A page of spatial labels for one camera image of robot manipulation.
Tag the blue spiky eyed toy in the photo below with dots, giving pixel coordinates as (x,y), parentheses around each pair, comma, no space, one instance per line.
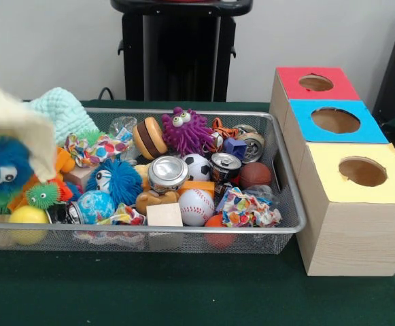
(7,159)
(122,183)

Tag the mint green cloth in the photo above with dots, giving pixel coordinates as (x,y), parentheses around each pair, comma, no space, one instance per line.
(64,115)

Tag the cream waffle cloth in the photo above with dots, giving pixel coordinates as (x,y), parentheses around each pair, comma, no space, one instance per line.
(13,119)

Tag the shallow mesh bin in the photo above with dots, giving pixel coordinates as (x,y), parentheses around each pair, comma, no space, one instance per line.
(217,241)

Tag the wooden box with three holes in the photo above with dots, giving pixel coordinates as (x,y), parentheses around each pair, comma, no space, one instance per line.
(353,237)

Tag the small soccer ball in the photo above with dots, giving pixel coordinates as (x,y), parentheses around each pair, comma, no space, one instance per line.
(197,168)

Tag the black orange drink can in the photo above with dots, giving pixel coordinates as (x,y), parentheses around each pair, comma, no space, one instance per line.
(224,166)

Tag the purple spiky eyed toy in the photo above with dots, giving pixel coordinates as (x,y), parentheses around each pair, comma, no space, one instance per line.
(187,136)

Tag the crushed silver can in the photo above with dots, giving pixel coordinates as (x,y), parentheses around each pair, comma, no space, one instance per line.
(168,171)

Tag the white baseball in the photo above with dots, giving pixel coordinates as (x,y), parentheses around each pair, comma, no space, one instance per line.
(196,207)

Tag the toy hamburger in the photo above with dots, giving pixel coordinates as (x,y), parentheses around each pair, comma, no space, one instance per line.
(149,137)

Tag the crumpled colourful paper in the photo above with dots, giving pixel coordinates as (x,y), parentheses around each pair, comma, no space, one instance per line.
(244,207)

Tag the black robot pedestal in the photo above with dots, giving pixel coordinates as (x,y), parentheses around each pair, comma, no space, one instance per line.
(183,51)

